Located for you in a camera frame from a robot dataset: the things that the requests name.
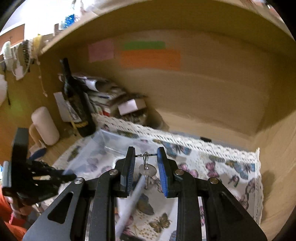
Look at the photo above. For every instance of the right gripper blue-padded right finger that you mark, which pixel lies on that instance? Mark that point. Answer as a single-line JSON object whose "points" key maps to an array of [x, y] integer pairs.
{"points": [[225, 218]]}

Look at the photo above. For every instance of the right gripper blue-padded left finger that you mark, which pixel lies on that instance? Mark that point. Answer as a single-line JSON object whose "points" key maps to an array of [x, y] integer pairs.
{"points": [[86, 208]]}

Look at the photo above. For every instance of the white handheld massager device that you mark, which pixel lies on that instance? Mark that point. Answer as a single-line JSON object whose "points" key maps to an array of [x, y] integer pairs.
{"points": [[130, 205]]}

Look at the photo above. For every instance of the clear plastic storage box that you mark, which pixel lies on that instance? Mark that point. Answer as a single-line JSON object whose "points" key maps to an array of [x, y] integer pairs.
{"points": [[92, 156]]}

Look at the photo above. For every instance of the person's hand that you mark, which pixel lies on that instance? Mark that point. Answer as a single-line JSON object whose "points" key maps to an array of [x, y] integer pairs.
{"points": [[20, 211]]}

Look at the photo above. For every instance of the pink cylindrical mug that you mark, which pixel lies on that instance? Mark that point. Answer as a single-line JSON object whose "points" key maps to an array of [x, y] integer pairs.
{"points": [[43, 129]]}

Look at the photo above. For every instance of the butterfly print lace tablecloth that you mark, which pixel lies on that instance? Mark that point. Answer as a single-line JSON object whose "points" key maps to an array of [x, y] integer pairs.
{"points": [[155, 216]]}

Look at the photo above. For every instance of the white note paper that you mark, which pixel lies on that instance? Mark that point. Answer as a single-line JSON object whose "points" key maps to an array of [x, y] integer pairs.
{"points": [[62, 107]]}

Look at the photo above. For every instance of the dark wine bottle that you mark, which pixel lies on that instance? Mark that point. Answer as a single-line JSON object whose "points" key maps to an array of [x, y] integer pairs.
{"points": [[74, 95]]}

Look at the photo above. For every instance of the stack of books and papers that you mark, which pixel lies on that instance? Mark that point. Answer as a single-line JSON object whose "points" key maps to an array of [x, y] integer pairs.
{"points": [[104, 96]]}

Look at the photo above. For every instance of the small white cardboard box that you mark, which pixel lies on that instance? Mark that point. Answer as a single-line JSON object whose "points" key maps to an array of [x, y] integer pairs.
{"points": [[131, 106]]}

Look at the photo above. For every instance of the pink sticky note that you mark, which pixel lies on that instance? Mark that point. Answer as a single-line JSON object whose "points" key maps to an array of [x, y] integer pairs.
{"points": [[101, 50]]}

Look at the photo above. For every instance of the orange sticky note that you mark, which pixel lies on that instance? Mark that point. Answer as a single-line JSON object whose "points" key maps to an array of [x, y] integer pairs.
{"points": [[164, 59]]}

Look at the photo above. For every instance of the wooden shelf board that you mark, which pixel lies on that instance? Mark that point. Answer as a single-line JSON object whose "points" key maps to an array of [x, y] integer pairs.
{"points": [[235, 19]]}

